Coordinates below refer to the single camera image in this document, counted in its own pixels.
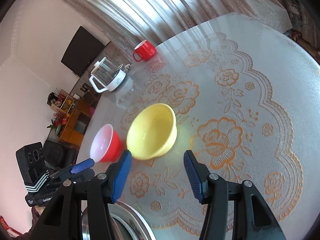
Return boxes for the white glass electric kettle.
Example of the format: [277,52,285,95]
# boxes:
[89,57,126,93]

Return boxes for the left hand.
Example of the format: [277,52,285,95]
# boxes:
[31,205,46,223]

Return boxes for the black wall television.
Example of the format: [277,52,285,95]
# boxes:
[61,26,105,77]

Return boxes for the orange wooden cabinet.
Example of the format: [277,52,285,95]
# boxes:
[58,98,92,149]

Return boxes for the red plastic bowl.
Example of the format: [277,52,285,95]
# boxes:
[90,124,123,163]

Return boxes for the black sofa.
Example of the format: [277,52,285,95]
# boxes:
[43,140,78,172]

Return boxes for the stainless steel bowl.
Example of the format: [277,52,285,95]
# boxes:
[81,200,156,240]

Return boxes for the red mug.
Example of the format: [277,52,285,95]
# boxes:
[132,40,157,62]

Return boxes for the yellow plastic bowl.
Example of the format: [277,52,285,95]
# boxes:
[126,103,177,160]

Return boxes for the grey window curtain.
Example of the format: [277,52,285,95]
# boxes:
[63,0,292,55]

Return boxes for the wooden shelf with items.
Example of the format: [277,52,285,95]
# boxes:
[47,89,77,114]

